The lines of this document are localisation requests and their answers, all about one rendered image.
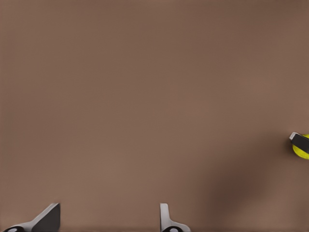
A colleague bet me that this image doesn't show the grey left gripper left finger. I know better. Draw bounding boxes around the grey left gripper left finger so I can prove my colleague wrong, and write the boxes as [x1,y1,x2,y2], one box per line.
[1,203,61,232]

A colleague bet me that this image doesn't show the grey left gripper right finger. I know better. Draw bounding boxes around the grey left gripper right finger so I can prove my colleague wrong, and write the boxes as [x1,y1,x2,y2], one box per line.
[159,203,191,232]

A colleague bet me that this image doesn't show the yellow and black tape measure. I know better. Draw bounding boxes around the yellow and black tape measure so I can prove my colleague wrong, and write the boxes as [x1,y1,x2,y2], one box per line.
[289,131,309,160]

